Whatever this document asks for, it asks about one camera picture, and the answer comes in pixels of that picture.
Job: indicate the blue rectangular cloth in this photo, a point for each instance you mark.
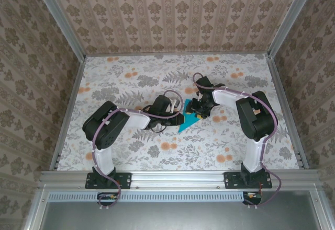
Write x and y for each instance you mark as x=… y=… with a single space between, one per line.
x=187 y=124

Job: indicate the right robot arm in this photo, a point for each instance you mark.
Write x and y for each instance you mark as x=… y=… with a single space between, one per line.
x=255 y=120

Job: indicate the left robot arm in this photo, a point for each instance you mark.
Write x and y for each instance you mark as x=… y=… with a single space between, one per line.
x=104 y=128

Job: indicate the grey metal sheet panel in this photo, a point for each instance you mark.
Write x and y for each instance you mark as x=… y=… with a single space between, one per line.
x=178 y=217

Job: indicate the black connector board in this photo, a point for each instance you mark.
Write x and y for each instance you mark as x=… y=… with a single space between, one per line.
x=107 y=198
x=252 y=198

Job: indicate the thin aluminium edge rail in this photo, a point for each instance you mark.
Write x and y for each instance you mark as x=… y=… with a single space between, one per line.
x=178 y=55

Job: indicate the wide aluminium base rail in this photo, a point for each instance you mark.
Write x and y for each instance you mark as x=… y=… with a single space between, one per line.
x=178 y=179

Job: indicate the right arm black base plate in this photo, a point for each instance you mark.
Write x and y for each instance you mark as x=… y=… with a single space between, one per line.
x=231 y=180

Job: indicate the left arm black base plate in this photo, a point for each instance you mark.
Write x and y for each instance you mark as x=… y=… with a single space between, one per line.
x=123 y=180

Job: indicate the aluminium table edge rail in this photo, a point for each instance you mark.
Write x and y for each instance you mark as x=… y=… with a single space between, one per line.
x=66 y=115
x=289 y=115

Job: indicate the aluminium corner post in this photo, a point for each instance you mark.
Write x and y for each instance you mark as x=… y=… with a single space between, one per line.
x=58 y=18
x=290 y=18

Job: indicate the aluminium lower frame bar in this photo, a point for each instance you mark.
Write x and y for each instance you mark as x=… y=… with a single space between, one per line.
x=320 y=209
x=35 y=209

